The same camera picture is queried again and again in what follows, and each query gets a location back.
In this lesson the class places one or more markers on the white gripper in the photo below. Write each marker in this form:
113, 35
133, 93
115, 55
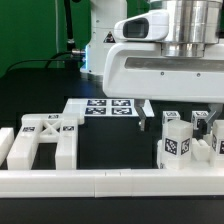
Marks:
169, 54

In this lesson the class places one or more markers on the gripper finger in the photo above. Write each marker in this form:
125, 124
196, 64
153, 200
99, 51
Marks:
215, 111

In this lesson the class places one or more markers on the white chair seat part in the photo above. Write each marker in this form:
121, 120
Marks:
200, 153

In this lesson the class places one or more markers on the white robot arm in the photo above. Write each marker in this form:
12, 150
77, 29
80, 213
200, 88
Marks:
104, 16

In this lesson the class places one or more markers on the white tagged cube right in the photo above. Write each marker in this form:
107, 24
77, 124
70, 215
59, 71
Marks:
196, 117

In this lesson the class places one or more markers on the white tagged cube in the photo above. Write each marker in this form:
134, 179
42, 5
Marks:
196, 117
170, 115

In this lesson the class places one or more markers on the white tagged cube left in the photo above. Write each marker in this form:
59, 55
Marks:
170, 115

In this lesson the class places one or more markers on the white marker base plate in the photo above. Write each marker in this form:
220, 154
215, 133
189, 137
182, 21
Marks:
101, 107

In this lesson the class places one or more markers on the white front fence wall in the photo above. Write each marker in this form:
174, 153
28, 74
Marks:
111, 183

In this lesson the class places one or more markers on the white fence wall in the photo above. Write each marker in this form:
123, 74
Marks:
6, 141
111, 183

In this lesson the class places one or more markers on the white chair back frame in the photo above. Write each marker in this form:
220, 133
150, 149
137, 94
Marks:
36, 129

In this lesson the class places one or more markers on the white left fence wall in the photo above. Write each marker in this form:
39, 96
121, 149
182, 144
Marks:
6, 141

